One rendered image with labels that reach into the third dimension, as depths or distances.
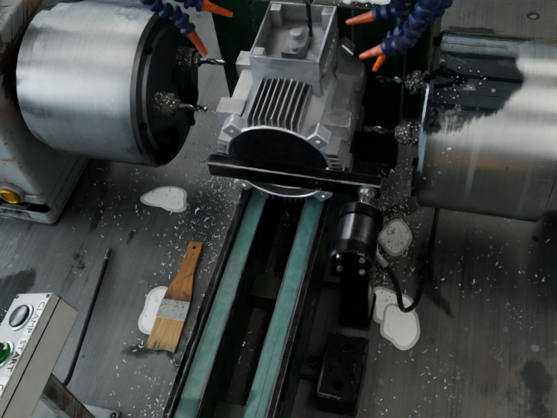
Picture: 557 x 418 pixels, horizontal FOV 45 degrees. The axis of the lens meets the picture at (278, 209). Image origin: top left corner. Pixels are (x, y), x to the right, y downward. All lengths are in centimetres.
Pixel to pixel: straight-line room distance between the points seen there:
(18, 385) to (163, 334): 33
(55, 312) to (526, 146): 61
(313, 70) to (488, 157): 26
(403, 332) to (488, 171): 31
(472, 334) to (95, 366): 59
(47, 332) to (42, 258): 41
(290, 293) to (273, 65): 32
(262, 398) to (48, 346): 28
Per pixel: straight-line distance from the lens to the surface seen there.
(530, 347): 109
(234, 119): 94
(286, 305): 96
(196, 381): 93
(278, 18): 103
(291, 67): 94
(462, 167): 89
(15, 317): 88
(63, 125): 105
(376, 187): 93
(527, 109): 88
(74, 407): 98
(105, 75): 99
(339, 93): 100
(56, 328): 87
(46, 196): 125
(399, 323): 107
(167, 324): 111
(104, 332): 114
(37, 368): 85
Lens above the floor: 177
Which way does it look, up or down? 54 degrees down
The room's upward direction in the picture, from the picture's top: 10 degrees counter-clockwise
